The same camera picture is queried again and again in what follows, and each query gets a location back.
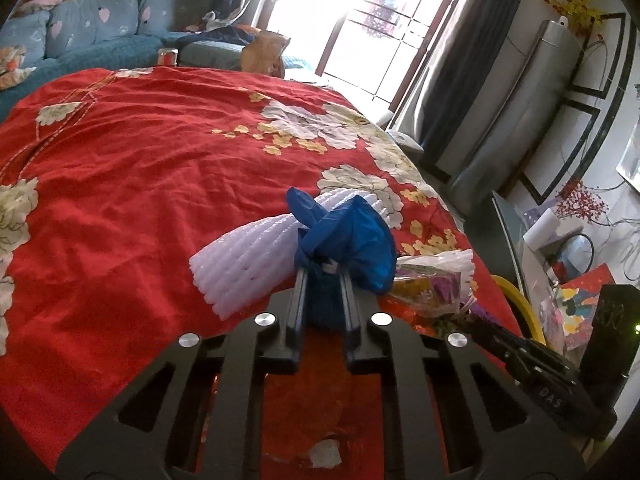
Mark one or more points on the round black framed mirror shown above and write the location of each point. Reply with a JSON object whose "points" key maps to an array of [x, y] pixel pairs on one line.
{"points": [[575, 257]]}

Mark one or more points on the floral cushion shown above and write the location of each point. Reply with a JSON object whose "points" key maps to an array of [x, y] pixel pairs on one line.
{"points": [[12, 67]]}

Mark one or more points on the red berry branches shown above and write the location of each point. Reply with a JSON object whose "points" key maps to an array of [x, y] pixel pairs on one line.
{"points": [[582, 200]]}

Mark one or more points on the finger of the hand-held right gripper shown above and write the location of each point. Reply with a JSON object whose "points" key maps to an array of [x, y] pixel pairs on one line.
{"points": [[500, 337]]}

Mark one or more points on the clear printed plastic bag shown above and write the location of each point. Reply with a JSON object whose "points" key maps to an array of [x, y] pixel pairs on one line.
{"points": [[435, 285]]}

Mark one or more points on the yellow rimmed black bin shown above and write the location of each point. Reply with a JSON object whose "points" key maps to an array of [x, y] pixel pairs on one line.
{"points": [[525, 310]]}

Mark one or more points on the grey standing air conditioner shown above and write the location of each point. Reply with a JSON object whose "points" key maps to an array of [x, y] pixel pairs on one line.
{"points": [[515, 105]]}

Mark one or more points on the white paper roll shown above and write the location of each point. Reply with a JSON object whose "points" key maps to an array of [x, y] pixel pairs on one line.
{"points": [[542, 227]]}

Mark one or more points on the red picture book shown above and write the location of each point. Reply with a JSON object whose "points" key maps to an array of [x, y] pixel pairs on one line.
{"points": [[582, 305]]}

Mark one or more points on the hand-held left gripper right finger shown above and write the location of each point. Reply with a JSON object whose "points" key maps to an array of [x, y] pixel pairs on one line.
{"points": [[348, 305]]}

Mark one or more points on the blue plastic bag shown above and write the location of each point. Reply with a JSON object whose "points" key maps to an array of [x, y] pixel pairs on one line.
{"points": [[350, 230]]}

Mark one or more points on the dark window curtain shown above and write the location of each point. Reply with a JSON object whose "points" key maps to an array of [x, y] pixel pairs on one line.
{"points": [[465, 35]]}

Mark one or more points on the red floral blanket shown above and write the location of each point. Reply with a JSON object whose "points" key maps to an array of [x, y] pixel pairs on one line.
{"points": [[150, 185]]}

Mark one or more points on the dark glass top cabinet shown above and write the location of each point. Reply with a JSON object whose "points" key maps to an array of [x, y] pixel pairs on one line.
{"points": [[505, 230]]}

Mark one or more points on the glass balcony door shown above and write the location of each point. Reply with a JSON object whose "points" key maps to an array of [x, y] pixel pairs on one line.
{"points": [[380, 25]]}

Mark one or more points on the blue patterned sofa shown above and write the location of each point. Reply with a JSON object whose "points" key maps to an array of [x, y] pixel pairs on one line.
{"points": [[90, 50]]}

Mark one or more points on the yellow artificial flowers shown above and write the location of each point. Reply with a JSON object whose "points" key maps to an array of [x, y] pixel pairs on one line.
{"points": [[575, 10]]}

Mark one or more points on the white foam net sleeve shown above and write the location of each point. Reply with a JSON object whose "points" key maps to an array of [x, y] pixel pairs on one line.
{"points": [[240, 260]]}

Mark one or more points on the brown paper bag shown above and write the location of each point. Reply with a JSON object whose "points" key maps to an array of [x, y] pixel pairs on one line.
{"points": [[265, 52]]}

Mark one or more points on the red can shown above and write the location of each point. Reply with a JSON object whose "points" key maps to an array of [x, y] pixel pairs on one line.
{"points": [[168, 57]]}

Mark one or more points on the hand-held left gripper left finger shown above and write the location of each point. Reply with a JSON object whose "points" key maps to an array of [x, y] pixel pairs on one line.
{"points": [[300, 300]]}

